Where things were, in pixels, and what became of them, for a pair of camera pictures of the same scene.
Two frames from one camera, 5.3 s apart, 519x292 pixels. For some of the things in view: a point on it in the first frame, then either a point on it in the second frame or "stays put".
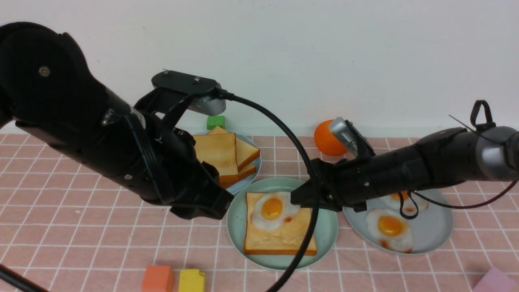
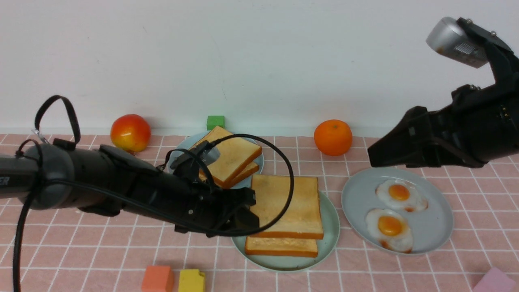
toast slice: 288,240 stays put
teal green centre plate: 322,243 stays put
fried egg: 393,230 stays put
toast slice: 219,149 -> 303,220
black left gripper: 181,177 -> 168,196
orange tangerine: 326,141 stays put
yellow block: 191,280 stays put
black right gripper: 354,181 -> 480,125
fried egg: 408,207 stays put
